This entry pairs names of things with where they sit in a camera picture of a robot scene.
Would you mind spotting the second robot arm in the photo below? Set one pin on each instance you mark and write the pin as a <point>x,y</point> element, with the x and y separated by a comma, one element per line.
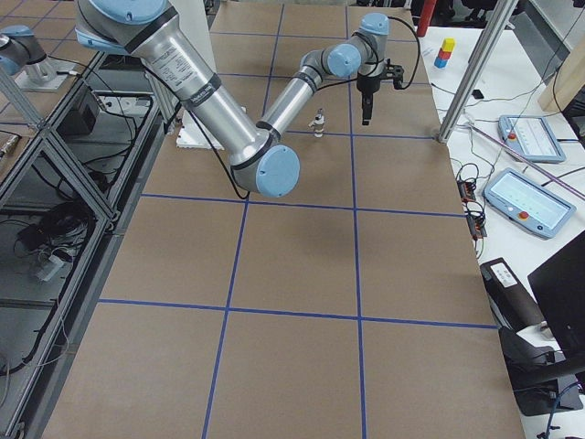
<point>23,57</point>

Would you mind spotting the near teach pendant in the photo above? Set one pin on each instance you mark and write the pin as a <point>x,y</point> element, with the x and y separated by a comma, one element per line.
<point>527,204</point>

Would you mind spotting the stacked coloured blocks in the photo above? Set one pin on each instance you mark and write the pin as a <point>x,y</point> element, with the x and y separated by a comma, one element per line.
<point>445,52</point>

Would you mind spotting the far teach pendant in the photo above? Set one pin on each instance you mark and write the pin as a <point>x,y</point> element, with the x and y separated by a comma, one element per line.
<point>531,137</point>

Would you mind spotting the black monitor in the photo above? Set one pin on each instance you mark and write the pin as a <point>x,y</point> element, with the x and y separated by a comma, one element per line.
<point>558,286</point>

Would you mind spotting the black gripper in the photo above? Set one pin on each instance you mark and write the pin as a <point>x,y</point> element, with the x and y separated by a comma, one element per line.
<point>366,84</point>

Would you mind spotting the aluminium frame rack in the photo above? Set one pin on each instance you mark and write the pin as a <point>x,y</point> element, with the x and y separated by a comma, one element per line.
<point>75,154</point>

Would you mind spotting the white metal base plate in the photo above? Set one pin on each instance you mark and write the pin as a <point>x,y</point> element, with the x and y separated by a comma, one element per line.
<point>193,134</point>

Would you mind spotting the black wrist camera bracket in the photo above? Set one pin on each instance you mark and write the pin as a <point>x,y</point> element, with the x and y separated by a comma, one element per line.
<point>395,73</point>

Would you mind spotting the white PPR valve with handle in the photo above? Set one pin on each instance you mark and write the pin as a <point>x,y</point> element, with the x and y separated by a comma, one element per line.
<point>317,123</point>

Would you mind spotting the aluminium profile post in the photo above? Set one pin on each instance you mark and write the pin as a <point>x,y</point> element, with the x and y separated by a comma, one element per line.
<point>480,55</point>

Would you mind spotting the red cylinder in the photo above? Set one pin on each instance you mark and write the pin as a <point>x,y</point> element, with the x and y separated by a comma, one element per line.
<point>426,15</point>

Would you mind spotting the orange circuit board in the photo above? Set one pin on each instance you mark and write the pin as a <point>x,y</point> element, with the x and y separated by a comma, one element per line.
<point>466,190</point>

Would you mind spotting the teach pendant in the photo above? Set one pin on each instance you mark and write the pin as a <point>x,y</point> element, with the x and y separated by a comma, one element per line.
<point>527,204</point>
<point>531,137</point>

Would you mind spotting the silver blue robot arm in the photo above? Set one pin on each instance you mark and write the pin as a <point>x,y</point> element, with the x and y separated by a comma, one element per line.
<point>150,31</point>

